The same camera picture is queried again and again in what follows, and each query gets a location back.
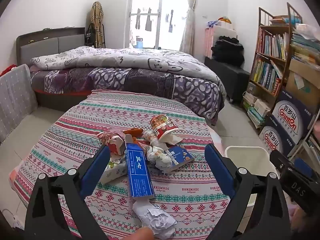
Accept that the white plastic trash bin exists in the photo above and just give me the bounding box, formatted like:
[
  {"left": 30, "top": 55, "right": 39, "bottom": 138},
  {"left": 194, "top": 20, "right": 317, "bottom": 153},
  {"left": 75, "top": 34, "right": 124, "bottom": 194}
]
[{"left": 224, "top": 146, "right": 280, "bottom": 228}]

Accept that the blue biscuit box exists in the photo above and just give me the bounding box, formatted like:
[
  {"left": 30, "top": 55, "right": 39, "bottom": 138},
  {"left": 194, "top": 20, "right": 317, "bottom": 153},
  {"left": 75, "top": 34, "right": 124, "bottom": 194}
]
[{"left": 165, "top": 145, "right": 195, "bottom": 173}]

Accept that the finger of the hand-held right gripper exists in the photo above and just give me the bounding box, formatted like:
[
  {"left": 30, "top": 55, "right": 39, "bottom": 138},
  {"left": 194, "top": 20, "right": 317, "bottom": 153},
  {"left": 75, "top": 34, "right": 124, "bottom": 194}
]
[{"left": 269, "top": 150, "right": 295, "bottom": 172}]

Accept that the stack of books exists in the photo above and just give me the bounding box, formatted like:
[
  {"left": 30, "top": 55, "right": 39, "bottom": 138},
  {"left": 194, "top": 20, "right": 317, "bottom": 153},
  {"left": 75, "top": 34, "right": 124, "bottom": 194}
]
[{"left": 242, "top": 91, "right": 272, "bottom": 128}]

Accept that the white green tissue pack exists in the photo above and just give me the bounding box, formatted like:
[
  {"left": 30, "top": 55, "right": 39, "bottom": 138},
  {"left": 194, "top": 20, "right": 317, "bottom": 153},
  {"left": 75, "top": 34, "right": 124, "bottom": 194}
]
[{"left": 99, "top": 154, "right": 128, "bottom": 185}]

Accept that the blue toothpaste box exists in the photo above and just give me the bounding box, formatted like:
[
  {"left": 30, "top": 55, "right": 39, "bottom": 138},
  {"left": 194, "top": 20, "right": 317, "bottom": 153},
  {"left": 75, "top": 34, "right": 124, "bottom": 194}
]
[{"left": 124, "top": 134, "right": 155, "bottom": 198}]

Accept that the wooden bookshelf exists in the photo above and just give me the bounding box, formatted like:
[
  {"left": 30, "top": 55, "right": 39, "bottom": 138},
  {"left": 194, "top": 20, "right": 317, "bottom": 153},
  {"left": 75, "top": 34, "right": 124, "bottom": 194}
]
[{"left": 241, "top": 2, "right": 303, "bottom": 135}]

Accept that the striped patterned tablecloth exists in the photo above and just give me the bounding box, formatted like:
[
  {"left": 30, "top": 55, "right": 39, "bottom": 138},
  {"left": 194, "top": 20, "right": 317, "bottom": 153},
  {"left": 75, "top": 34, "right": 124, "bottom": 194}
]
[{"left": 9, "top": 90, "right": 233, "bottom": 240}]

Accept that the grey bed frame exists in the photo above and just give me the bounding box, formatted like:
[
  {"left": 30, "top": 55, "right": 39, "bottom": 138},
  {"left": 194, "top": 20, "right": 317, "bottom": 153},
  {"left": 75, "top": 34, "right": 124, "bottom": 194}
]
[{"left": 16, "top": 27, "right": 93, "bottom": 110}]

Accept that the red cloth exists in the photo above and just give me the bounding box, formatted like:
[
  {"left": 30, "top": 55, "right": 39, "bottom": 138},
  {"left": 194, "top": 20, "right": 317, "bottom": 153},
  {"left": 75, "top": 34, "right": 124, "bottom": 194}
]
[{"left": 0, "top": 64, "right": 17, "bottom": 77}]

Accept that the pile of papers and booklets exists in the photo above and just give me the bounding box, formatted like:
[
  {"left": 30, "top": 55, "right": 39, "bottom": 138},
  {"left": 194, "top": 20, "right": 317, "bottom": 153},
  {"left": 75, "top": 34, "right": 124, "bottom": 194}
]
[{"left": 290, "top": 22, "right": 320, "bottom": 67}]

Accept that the black hanging bag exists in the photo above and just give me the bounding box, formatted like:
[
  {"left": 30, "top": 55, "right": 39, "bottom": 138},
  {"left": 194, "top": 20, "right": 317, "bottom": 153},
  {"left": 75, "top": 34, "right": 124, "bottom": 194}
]
[{"left": 85, "top": 23, "right": 97, "bottom": 47}]

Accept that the white paper ball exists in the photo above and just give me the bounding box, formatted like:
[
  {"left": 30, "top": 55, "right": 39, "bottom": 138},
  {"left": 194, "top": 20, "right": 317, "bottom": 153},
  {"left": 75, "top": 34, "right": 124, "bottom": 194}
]
[{"left": 146, "top": 145, "right": 173, "bottom": 173}]

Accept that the window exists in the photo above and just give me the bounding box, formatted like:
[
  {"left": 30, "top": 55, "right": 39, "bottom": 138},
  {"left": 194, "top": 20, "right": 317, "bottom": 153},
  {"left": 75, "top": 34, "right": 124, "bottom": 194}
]
[{"left": 130, "top": 0, "right": 188, "bottom": 49}]

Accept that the blue water carton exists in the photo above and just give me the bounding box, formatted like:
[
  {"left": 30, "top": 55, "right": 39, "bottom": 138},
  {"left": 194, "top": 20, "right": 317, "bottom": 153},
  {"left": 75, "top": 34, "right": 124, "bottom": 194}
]
[
  {"left": 259, "top": 116, "right": 300, "bottom": 157},
  {"left": 271, "top": 87, "right": 319, "bottom": 143}
]

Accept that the white cartoon print duvet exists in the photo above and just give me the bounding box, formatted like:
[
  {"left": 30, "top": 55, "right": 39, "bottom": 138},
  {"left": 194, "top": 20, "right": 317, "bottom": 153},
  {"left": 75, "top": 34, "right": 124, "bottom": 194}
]
[{"left": 30, "top": 46, "right": 227, "bottom": 98}]

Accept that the red instant noodle cup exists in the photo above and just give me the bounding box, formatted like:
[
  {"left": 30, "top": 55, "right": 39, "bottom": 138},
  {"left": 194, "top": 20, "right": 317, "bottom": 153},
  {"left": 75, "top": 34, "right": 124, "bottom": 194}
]
[{"left": 149, "top": 114, "right": 184, "bottom": 146}]

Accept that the row of thin books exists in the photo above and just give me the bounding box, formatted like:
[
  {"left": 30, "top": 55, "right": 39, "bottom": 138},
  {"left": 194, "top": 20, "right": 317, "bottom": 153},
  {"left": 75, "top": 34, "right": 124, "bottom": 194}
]
[{"left": 257, "top": 29, "right": 289, "bottom": 60}]

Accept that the small crumpled white tissue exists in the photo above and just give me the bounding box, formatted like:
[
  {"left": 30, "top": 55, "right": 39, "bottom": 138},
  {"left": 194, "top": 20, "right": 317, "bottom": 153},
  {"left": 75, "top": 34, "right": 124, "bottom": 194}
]
[{"left": 142, "top": 130, "right": 159, "bottom": 147}]

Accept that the black storage bench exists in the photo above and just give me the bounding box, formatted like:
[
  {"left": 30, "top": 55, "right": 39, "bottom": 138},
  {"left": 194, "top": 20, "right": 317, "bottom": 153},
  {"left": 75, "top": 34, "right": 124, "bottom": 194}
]
[{"left": 204, "top": 56, "right": 250, "bottom": 104}]

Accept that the grey checked cushion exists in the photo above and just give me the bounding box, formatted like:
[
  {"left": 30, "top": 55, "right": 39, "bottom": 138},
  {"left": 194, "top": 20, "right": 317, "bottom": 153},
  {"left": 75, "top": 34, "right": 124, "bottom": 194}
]
[{"left": 0, "top": 64, "right": 38, "bottom": 143}]

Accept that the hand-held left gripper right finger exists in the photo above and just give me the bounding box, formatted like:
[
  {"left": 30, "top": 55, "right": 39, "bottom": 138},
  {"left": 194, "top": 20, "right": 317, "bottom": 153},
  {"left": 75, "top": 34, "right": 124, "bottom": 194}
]
[{"left": 204, "top": 144, "right": 292, "bottom": 240}]

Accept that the row of colourful books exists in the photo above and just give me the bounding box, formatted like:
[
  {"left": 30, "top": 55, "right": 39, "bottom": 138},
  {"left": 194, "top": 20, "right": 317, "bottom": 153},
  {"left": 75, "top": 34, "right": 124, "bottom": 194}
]
[{"left": 251, "top": 59, "right": 283, "bottom": 97}]

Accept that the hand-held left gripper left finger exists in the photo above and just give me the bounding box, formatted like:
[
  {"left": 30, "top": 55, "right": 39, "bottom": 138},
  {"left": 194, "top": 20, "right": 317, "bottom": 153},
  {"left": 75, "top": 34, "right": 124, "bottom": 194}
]
[{"left": 24, "top": 144, "right": 112, "bottom": 240}]

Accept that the pile of black clothes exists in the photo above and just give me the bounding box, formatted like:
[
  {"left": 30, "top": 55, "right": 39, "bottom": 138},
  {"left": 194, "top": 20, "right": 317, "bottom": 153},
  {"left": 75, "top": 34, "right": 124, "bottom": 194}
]
[{"left": 211, "top": 36, "right": 245, "bottom": 68}]

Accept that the purple patterned bed sheet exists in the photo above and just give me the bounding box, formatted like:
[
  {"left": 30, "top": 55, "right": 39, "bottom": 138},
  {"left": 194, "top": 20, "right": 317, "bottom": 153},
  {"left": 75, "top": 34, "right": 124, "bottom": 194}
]
[{"left": 30, "top": 66, "right": 225, "bottom": 126}]

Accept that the person's right forearm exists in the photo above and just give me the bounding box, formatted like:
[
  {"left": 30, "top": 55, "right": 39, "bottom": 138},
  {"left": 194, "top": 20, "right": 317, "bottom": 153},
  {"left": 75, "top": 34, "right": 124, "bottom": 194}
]
[{"left": 287, "top": 202, "right": 312, "bottom": 233}]

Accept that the beige curtain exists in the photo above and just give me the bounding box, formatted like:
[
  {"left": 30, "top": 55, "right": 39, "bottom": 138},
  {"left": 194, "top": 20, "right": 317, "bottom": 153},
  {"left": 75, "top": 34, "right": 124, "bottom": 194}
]
[{"left": 179, "top": 0, "right": 196, "bottom": 55}]

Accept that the person's left hand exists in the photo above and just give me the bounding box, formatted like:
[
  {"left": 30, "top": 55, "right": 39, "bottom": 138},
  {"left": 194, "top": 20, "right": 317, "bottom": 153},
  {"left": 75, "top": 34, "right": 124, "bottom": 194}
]
[{"left": 124, "top": 227, "right": 153, "bottom": 240}]

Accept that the white wire rack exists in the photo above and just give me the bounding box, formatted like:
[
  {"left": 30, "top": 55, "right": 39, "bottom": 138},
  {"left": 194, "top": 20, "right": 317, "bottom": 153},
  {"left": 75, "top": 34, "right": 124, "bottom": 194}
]
[{"left": 292, "top": 115, "right": 320, "bottom": 173}]

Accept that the red and white snack wrapper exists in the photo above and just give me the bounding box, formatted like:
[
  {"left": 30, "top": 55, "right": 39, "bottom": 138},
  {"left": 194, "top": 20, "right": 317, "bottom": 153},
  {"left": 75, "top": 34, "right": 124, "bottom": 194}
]
[{"left": 97, "top": 131, "right": 126, "bottom": 155}]

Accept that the plaid coat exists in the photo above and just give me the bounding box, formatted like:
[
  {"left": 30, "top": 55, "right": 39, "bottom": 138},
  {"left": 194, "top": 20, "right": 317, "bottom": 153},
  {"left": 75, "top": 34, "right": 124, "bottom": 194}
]
[{"left": 90, "top": 1, "right": 106, "bottom": 49}]

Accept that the brown cardboard box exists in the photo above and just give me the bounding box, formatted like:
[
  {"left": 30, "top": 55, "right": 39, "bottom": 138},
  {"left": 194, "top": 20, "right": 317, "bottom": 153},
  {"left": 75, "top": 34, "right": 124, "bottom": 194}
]
[{"left": 285, "top": 59, "right": 320, "bottom": 108}]

